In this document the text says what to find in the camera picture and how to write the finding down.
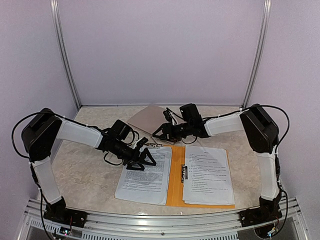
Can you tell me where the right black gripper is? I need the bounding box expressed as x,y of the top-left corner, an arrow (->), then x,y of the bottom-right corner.
152,121 -> 193,143

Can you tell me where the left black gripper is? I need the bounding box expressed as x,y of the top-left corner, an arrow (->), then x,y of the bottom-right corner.
112,140 -> 157,171

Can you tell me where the pink-brown file folder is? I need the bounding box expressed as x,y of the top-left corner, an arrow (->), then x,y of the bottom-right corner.
126,105 -> 175,145

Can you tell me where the white printed sheet dense text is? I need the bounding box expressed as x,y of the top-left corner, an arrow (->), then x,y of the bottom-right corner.
114,146 -> 172,205

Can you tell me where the orange folder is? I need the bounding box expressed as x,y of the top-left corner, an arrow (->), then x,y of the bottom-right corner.
165,145 -> 235,209

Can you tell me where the white printed sheet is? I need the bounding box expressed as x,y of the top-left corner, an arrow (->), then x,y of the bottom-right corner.
182,145 -> 235,205

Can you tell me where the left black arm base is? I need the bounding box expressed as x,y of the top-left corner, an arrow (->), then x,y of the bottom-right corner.
43,197 -> 88,228

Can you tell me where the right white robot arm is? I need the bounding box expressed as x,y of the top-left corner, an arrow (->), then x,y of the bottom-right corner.
152,103 -> 282,222

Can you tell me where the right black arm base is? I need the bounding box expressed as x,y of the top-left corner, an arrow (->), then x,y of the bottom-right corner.
238,197 -> 283,227

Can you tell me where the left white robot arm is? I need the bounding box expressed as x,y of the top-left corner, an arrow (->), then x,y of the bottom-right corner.
21,108 -> 157,223

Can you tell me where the orange folder edge clip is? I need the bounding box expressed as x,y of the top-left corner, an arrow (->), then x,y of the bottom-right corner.
145,143 -> 163,149

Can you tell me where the orange folder centre clip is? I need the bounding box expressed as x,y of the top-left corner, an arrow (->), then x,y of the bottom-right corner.
181,164 -> 188,183

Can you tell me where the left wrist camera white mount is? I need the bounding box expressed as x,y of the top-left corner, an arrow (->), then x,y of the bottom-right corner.
131,137 -> 149,151

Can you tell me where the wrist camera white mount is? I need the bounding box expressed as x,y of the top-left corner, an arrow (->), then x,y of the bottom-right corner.
131,137 -> 149,151
163,108 -> 178,126

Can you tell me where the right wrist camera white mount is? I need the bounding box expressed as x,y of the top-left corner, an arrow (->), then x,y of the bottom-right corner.
163,108 -> 178,126

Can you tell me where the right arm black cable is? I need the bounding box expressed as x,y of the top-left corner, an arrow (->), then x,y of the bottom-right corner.
199,104 -> 292,153

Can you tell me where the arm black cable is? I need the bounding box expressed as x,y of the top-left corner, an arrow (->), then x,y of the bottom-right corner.
199,104 -> 292,153
10,112 -> 141,167

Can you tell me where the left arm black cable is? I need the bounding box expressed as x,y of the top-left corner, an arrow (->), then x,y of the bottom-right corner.
10,112 -> 141,167

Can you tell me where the right aluminium frame post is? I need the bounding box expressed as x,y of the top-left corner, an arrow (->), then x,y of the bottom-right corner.
241,0 -> 272,108

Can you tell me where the aluminium frame post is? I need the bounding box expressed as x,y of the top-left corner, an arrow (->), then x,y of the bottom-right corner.
241,0 -> 272,108
50,0 -> 82,110

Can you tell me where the left aluminium frame post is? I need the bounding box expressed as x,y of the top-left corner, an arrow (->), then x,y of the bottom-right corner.
50,0 -> 82,110

